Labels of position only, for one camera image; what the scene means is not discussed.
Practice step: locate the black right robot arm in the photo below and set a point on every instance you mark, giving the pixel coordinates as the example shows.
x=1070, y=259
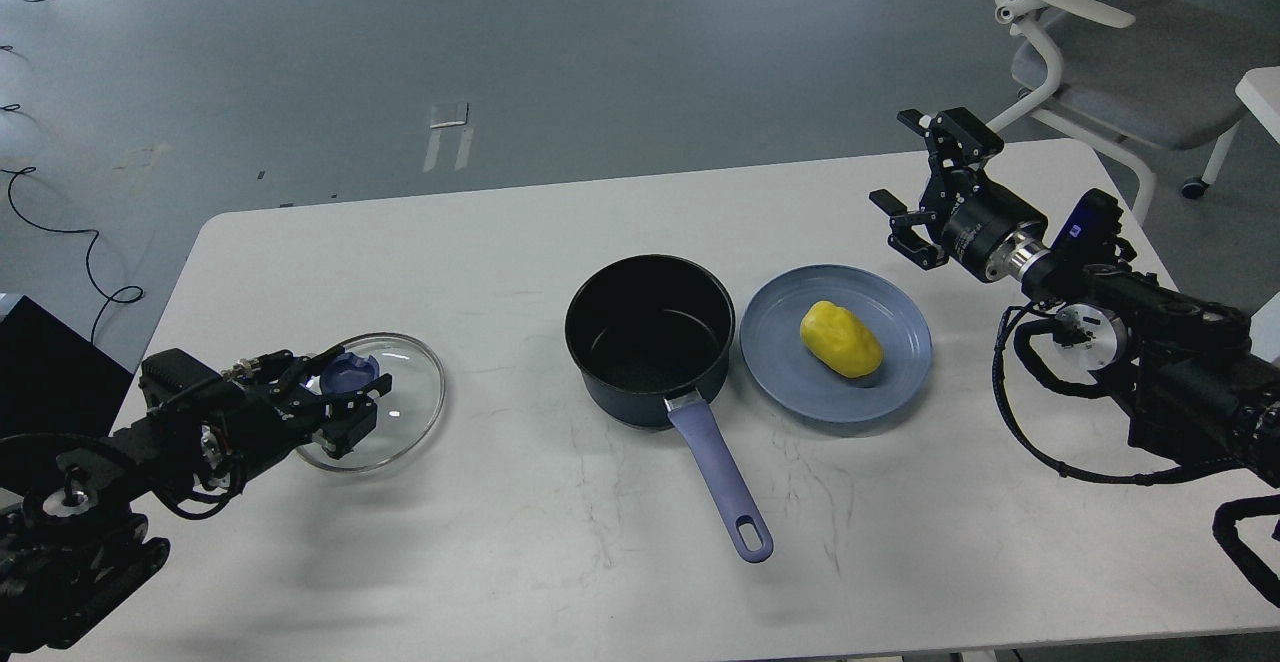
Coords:
x=1181, y=368

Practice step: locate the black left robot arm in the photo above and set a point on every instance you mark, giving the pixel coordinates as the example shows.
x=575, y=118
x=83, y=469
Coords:
x=73, y=547

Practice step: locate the blue round plate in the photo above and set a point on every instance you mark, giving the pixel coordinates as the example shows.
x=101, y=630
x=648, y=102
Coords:
x=799, y=383

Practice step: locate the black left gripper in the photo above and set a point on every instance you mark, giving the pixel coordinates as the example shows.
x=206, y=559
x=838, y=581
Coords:
x=257, y=425

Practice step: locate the white grey office chair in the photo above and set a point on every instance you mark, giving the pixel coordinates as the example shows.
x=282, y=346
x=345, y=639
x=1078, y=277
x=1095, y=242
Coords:
x=1110, y=72

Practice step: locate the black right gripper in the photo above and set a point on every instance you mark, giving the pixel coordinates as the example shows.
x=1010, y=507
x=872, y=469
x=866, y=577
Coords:
x=968, y=217

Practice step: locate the dark blue saucepan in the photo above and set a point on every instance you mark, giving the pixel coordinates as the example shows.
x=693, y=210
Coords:
x=651, y=336

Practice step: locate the yellow potato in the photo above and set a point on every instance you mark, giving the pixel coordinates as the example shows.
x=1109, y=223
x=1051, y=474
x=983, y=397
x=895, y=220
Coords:
x=840, y=340

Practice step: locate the white side table corner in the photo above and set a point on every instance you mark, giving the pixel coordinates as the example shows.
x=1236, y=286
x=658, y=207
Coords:
x=1259, y=91

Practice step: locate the black box at left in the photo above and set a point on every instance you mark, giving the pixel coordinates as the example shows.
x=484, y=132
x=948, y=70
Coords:
x=52, y=379

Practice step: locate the glass pot lid blue knob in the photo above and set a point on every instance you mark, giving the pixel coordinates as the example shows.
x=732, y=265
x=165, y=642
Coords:
x=405, y=415

